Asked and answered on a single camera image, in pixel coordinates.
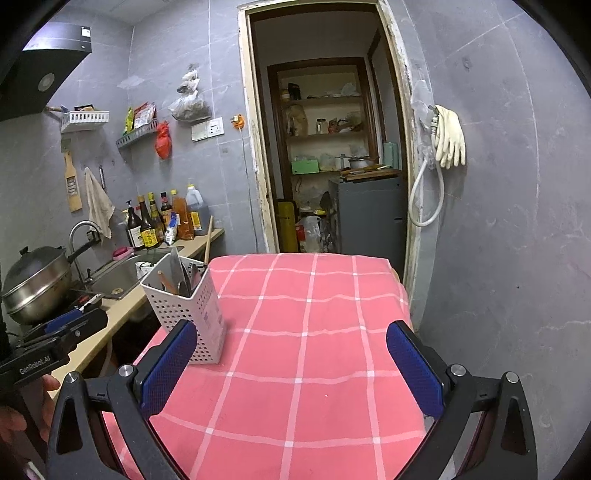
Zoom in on white perforated utensil holder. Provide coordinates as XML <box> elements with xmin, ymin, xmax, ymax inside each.
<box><xmin>140</xmin><ymin>252</ymin><xmax>226</xmax><ymax>365</ymax></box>

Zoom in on wooden pantry shelf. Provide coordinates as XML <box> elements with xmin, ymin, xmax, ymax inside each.
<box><xmin>266</xmin><ymin>57</ymin><xmax>378</xmax><ymax>195</ymax></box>

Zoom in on large oil jug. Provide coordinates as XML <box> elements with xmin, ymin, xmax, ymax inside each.
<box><xmin>185</xmin><ymin>184</ymin><xmax>211</xmax><ymax>236</ymax></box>

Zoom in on dark red-cap bottle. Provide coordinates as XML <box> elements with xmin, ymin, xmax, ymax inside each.
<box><xmin>160</xmin><ymin>192</ymin><xmax>172</xmax><ymax>228</ymax></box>

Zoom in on black pump bottle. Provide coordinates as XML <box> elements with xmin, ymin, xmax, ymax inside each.
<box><xmin>126</xmin><ymin>200</ymin><xmax>144</xmax><ymax>251</ymax></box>

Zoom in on pink checked tablecloth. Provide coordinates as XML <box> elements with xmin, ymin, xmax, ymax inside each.
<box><xmin>101</xmin><ymin>252</ymin><xmax>429</xmax><ymax>480</ymax></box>

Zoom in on beige hanging towel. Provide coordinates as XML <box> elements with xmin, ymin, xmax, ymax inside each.
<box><xmin>84</xmin><ymin>167</ymin><xmax>115</xmax><ymax>239</ymax></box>

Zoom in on orange sauce bottle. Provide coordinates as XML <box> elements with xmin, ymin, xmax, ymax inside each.
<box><xmin>171</xmin><ymin>189</ymin><xmax>194</xmax><ymax>240</ymax></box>

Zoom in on red plastic bag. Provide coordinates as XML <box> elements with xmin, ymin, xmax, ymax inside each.
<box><xmin>154</xmin><ymin>121</ymin><xmax>172</xmax><ymax>160</ymax></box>

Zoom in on steel sink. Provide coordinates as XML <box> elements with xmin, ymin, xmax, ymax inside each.
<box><xmin>71</xmin><ymin>247</ymin><xmax>171</xmax><ymax>300</ymax></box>

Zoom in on clear bag of dried goods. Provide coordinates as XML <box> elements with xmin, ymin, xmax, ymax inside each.
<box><xmin>168</xmin><ymin>64</ymin><xmax>211</xmax><ymax>123</ymax></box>

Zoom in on dark soy sauce bottle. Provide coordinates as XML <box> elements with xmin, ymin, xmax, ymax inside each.
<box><xmin>137</xmin><ymin>195</ymin><xmax>159</xmax><ymax>248</ymax></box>

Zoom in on wooden grater board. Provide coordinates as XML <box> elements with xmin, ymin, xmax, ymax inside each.
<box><xmin>63</xmin><ymin>150</ymin><xmax>83</xmax><ymax>212</ymax></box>

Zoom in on grey cabinet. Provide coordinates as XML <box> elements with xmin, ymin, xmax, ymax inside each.
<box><xmin>329</xmin><ymin>177</ymin><xmax>407</xmax><ymax>274</ymax></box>

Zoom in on black range hood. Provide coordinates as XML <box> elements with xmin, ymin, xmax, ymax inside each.
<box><xmin>1</xmin><ymin>22</ymin><xmax>92</xmax><ymax>121</ymax></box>

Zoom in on white hose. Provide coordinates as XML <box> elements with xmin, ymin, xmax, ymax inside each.
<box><xmin>407</xmin><ymin>115</ymin><xmax>446</xmax><ymax>228</ymax></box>

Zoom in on grey wall shelf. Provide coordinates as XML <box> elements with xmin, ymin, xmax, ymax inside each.
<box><xmin>116</xmin><ymin>119</ymin><xmax>158</xmax><ymax>149</ymax></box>

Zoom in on chrome faucet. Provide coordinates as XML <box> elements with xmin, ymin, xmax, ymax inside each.
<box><xmin>68</xmin><ymin>220</ymin><xmax>101</xmax><ymax>285</ymax></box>

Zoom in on black-handled kitchen knife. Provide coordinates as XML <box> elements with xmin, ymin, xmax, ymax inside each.
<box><xmin>169</xmin><ymin>247</ymin><xmax>190</xmax><ymax>297</ymax></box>

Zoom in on white wall rack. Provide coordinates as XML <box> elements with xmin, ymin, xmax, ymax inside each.
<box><xmin>60</xmin><ymin>110</ymin><xmax>109</xmax><ymax>134</ymax></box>

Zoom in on large silver metal spoon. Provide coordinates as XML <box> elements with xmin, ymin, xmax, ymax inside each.
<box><xmin>189</xmin><ymin>263</ymin><xmax>206</xmax><ymax>291</ymax></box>

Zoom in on wooden rolling pin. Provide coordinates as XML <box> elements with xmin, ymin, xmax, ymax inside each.
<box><xmin>204</xmin><ymin>215</ymin><xmax>214</xmax><ymax>266</ymax></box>

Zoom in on cream rubber gloves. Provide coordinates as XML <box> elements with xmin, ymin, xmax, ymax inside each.
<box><xmin>434</xmin><ymin>105</ymin><xmax>467</xmax><ymax>169</ymax></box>

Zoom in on yellow container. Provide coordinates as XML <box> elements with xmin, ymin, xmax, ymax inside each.
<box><xmin>276</xmin><ymin>200</ymin><xmax>298</xmax><ymax>253</ymax></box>

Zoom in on orange wall hook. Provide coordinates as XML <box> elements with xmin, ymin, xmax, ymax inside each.
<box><xmin>230</xmin><ymin>114</ymin><xmax>245</xmax><ymax>130</ymax></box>

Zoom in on dark yellow-cap bottle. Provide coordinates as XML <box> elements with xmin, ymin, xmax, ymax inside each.
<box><xmin>148</xmin><ymin>192</ymin><xmax>165</xmax><ymax>243</ymax></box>

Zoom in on wooden countertop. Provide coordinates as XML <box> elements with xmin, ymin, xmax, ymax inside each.
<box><xmin>51</xmin><ymin>228</ymin><xmax>224</xmax><ymax>383</ymax></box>

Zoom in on steel pot with lid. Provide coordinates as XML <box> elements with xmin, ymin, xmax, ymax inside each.
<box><xmin>1</xmin><ymin>246</ymin><xmax>72</xmax><ymax>325</ymax></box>

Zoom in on person's left hand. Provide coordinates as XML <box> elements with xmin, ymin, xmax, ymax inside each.
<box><xmin>0</xmin><ymin>374</ymin><xmax>61</xmax><ymax>480</ymax></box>

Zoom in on green box on shelf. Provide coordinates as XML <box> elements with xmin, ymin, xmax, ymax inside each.
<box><xmin>290</xmin><ymin>159</ymin><xmax>320</xmax><ymax>175</ymax></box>

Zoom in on white wall socket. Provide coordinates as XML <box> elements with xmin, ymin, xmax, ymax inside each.
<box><xmin>190</xmin><ymin>117</ymin><xmax>224</xmax><ymax>142</ymax></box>

